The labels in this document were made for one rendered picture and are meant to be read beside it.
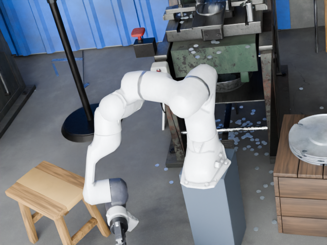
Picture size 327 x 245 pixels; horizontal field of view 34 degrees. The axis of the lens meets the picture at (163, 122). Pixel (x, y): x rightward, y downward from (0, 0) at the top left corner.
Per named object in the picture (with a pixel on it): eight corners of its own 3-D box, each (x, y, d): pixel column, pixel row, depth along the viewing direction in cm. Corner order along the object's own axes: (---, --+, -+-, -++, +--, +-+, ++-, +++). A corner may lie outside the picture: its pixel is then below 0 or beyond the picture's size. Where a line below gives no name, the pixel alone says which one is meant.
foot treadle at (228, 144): (233, 163, 255) (232, 154, 253) (213, 163, 258) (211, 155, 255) (239, 95, 302) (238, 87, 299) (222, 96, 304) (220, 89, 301)
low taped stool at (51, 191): (28, 241, 255) (3, 190, 236) (64, 209, 268) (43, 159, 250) (77, 270, 234) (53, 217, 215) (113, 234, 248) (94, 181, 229)
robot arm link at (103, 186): (120, 125, 220) (127, 193, 229) (75, 131, 217) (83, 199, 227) (122, 133, 209) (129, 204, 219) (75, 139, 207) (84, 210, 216)
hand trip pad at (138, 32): (146, 48, 244) (142, 33, 240) (133, 49, 246) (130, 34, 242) (148, 41, 250) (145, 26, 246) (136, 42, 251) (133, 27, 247)
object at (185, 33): (262, 33, 243) (261, 21, 240) (167, 42, 254) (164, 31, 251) (263, 6, 267) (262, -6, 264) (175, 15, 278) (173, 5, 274)
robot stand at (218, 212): (237, 258, 222) (223, 179, 197) (196, 252, 229) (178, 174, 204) (246, 227, 235) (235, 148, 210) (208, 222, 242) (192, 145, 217)
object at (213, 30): (226, 51, 235) (222, 23, 227) (195, 54, 238) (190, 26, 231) (229, 26, 255) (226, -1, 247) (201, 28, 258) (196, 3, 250)
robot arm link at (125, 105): (154, 67, 200) (116, 64, 209) (130, 78, 187) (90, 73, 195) (157, 116, 206) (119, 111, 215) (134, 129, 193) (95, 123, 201)
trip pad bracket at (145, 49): (160, 77, 253) (152, 41, 242) (141, 78, 256) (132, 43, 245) (162, 70, 258) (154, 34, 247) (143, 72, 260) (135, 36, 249)
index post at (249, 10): (253, 21, 241) (251, 1, 236) (246, 22, 242) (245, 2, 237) (253, 18, 244) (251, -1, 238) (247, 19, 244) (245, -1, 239)
